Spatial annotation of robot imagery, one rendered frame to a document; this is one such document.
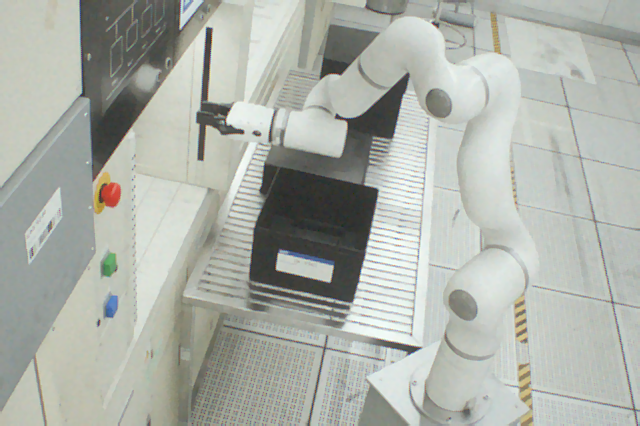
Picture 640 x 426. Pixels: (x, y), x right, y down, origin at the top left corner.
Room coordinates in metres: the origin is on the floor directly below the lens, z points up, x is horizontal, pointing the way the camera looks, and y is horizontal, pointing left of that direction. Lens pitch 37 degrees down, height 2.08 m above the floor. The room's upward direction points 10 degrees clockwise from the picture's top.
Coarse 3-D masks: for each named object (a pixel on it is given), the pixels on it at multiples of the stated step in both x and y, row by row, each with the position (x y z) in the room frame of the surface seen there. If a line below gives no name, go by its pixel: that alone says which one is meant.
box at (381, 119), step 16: (336, 32) 2.42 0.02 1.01; (352, 32) 2.45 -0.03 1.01; (368, 32) 2.47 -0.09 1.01; (336, 48) 2.29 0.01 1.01; (352, 48) 2.32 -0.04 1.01; (336, 64) 2.20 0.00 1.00; (400, 80) 2.21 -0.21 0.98; (384, 96) 2.21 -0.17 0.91; (400, 96) 2.21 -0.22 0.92; (368, 112) 2.21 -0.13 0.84; (384, 112) 2.21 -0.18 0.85; (352, 128) 2.21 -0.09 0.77; (368, 128) 2.21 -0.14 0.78; (384, 128) 2.21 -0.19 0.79
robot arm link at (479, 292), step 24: (480, 264) 1.11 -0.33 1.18; (504, 264) 1.12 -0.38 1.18; (456, 288) 1.07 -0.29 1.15; (480, 288) 1.05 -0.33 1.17; (504, 288) 1.07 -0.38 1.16; (456, 312) 1.05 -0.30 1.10; (480, 312) 1.03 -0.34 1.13; (456, 336) 1.10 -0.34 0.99; (480, 336) 1.07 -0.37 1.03; (480, 360) 1.08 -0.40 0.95
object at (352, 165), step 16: (272, 144) 1.89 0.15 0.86; (352, 144) 1.96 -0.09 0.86; (368, 144) 1.98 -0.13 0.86; (272, 160) 1.81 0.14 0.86; (288, 160) 1.82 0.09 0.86; (304, 160) 1.83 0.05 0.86; (320, 160) 1.85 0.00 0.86; (336, 160) 1.86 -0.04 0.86; (352, 160) 1.88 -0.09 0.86; (368, 160) 2.04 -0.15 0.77; (272, 176) 1.78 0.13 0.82; (336, 176) 1.78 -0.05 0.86; (352, 176) 1.80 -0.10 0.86
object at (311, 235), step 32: (288, 192) 1.68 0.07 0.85; (320, 192) 1.67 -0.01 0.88; (352, 192) 1.66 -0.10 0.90; (256, 224) 1.43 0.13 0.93; (288, 224) 1.65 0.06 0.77; (320, 224) 1.64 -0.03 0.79; (352, 224) 1.66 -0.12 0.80; (256, 256) 1.41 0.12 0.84; (288, 256) 1.40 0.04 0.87; (320, 256) 1.39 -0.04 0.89; (352, 256) 1.39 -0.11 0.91; (288, 288) 1.40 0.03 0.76; (320, 288) 1.39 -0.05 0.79; (352, 288) 1.39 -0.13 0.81
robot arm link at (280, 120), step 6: (276, 114) 1.46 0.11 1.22; (282, 114) 1.45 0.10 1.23; (288, 114) 1.45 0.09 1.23; (276, 120) 1.43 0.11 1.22; (282, 120) 1.43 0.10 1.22; (276, 126) 1.42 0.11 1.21; (282, 126) 1.42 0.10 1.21; (276, 132) 1.42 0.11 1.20; (282, 132) 1.42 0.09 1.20; (276, 138) 1.41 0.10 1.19; (282, 138) 1.42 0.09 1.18; (276, 144) 1.42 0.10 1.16; (282, 144) 1.42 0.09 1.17
